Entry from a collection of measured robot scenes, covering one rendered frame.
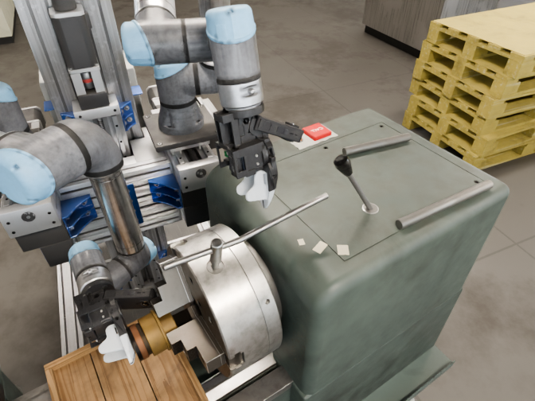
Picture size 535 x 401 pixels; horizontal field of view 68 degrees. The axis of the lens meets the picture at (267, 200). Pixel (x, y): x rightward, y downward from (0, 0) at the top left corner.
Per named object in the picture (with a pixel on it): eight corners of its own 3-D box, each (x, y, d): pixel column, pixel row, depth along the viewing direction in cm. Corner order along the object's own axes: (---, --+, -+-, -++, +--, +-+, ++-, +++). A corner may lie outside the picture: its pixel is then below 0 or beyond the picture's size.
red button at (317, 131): (318, 128, 116) (318, 122, 114) (331, 137, 112) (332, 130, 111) (301, 134, 113) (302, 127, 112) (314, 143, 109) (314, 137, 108)
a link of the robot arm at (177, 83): (158, 90, 132) (150, 48, 123) (199, 87, 134) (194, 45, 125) (158, 107, 123) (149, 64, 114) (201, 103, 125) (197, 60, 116)
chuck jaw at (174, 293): (200, 289, 91) (182, 241, 89) (207, 294, 87) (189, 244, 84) (154, 311, 87) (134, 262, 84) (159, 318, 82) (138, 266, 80)
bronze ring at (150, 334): (161, 294, 86) (119, 316, 82) (180, 327, 80) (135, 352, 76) (168, 317, 92) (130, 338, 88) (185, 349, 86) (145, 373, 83)
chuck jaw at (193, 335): (213, 306, 86) (241, 348, 78) (216, 321, 89) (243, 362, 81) (165, 332, 81) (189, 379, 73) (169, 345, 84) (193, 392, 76)
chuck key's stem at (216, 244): (212, 280, 79) (213, 249, 71) (207, 270, 81) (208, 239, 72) (221, 276, 80) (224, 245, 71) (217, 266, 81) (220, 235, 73)
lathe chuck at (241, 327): (201, 273, 112) (199, 202, 88) (260, 374, 96) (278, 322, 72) (171, 287, 108) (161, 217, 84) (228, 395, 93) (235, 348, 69)
